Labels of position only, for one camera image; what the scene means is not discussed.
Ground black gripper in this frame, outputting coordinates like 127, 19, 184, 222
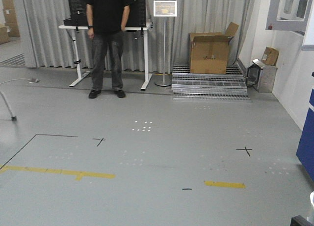
290, 215, 314, 226

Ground clear glass beaker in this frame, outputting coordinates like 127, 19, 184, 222
310, 191, 314, 210

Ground blue cabinet side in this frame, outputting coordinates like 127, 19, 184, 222
296, 86, 314, 181

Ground metal box with open door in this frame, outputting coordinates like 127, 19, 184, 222
246, 59, 277, 93

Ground stack of metal gratings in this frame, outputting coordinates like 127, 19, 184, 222
172, 60, 251, 102

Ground small cardboard box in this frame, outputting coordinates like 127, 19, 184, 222
261, 47, 279, 66

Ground large open cardboard box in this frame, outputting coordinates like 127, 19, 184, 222
189, 22, 238, 75

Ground white standing desk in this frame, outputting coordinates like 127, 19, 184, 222
58, 22, 153, 91

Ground sign stand with poster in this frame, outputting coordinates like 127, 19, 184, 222
153, 0, 177, 87

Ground person in black shirt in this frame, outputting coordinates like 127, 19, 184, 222
85, 0, 132, 99

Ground metal chair leg with caster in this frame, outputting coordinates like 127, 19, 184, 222
0, 92, 17, 121

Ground stacked cardboard boxes far left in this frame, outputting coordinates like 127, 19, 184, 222
1, 0, 20, 38

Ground window frame upper right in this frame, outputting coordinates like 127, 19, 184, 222
265, 0, 313, 33

